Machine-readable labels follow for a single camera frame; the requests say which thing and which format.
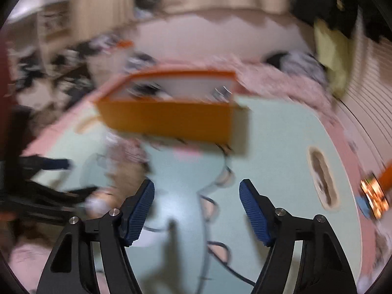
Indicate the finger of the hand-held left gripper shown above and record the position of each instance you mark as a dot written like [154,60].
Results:
[52,164]
[67,194]

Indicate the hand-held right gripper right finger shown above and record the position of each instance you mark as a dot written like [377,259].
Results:
[254,214]

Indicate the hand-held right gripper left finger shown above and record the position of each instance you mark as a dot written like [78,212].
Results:
[139,214]

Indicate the orange cardboard box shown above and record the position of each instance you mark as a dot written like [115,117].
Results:
[168,119]

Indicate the mint printed mat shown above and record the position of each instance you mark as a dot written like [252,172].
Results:
[275,159]

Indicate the pink patterned cloth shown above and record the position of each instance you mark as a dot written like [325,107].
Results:
[128,154]

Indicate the small dark figures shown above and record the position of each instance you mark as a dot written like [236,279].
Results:
[148,90]

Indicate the colourful packet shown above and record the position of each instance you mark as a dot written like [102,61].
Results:
[373,193]

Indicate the pink fluffy blanket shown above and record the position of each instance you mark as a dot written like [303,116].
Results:
[284,82]

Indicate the white storage box orange lid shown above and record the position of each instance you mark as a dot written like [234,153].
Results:
[125,44]

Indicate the black cloth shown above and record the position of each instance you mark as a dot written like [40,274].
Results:
[275,59]

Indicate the grey clothes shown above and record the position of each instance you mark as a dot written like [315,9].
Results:
[306,64]

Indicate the yellow-green cloth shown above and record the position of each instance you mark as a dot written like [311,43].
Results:
[333,55]

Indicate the black hanging clothes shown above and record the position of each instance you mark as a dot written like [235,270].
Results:
[337,0]

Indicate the white wall shelf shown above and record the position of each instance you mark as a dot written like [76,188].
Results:
[55,21]

